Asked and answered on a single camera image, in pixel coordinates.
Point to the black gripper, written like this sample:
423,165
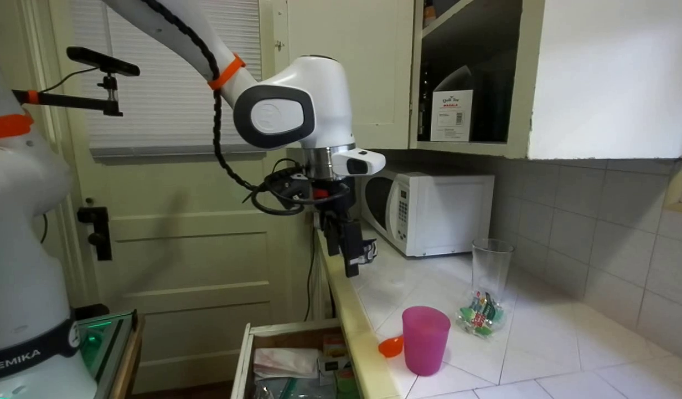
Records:
333,201

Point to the orange plastic spoon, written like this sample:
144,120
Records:
391,346

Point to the pink plastic cup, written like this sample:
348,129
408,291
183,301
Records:
426,345

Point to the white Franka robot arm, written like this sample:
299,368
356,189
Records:
321,80

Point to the white microwave oven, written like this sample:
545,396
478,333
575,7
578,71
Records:
443,214

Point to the small white packet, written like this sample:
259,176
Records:
333,358

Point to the white folded cloth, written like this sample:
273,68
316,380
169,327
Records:
286,362

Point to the green packet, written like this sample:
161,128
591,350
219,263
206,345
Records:
347,384

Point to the cream panel door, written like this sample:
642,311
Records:
193,245

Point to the white printed box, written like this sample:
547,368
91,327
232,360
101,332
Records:
453,113

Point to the cream cabinet door with knob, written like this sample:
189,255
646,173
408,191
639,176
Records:
378,74

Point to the white door window blind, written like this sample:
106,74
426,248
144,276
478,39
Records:
156,111

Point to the brown jar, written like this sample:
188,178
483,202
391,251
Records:
430,12

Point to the black door lock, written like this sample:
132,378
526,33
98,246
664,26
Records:
98,224

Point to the metal cart with green light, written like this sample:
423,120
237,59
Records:
106,346

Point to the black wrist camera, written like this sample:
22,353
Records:
290,191

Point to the black stereo camera bar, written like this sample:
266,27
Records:
101,61

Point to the cream wall cabinet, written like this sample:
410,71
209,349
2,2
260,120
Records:
615,74

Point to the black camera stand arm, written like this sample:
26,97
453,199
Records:
68,101

